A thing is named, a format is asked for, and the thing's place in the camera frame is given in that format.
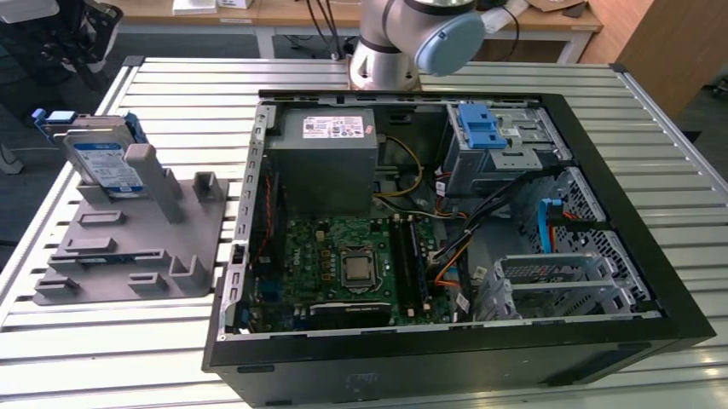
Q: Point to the black SATA power plug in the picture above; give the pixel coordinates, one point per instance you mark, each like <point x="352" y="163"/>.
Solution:
<point x="580" y="226"/>

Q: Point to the black open PC case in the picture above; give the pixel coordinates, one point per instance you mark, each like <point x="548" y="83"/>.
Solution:
<point x="399" y="370"/>

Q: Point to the white box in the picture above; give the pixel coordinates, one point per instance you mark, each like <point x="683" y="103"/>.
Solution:
<point x="236" y="3"/>
<point x="194" y="6"/>

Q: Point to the silver disk bay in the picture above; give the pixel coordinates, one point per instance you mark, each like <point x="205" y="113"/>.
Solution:
<point x="570" y="285"/>

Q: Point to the black mesh waste bin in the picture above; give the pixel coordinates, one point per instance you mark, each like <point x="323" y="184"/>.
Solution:
<point x="23" y="93"/>

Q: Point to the green Dell motherboard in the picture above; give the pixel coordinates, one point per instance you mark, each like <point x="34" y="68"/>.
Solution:
<point x="313" y="243"/>

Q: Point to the silver optical drive cage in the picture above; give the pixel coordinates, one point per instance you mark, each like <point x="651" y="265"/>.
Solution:
<point x="512" y="170"/>

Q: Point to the wooden desk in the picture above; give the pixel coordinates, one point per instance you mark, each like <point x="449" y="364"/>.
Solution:
<point x="170" y="19"/>

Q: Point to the brown cardboard piece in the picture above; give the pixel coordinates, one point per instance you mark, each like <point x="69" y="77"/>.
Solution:
<point x="558" y="6"/>

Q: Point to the grey stand foot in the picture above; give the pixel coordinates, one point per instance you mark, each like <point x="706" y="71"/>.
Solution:
<point x="10" y="164"/>

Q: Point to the green RAM stick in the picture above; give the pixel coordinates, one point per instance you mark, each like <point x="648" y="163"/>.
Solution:
<point x="105" y="258"/>

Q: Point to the black RAM slot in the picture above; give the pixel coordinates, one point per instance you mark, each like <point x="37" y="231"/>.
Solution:
<point x="420" y="264"/>

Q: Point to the wooden cabinet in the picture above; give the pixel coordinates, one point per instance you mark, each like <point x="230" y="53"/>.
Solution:
<point x="654" y="42"/>

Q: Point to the silver CPU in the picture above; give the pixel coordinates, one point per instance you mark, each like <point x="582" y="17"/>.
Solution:
<point x="359" y="269"/>

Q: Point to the grey parts rack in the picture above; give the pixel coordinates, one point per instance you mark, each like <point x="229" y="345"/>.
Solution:
<point x="142" y="238"/>

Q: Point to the hard disk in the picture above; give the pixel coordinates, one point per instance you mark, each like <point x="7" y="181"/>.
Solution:
<point x="99" y="162"/>

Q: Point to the grey power supply unit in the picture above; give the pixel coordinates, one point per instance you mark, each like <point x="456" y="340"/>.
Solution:
<point x="324" y="179"/>

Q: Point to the black graphics card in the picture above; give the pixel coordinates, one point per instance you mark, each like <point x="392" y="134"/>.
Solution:
<point x="351" y="315"/>

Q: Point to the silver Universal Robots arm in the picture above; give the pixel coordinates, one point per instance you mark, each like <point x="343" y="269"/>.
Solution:
<point x="381" y="38"/>

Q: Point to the blue drive latch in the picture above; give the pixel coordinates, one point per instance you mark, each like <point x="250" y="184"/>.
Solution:
<point x="478" y="128"/>

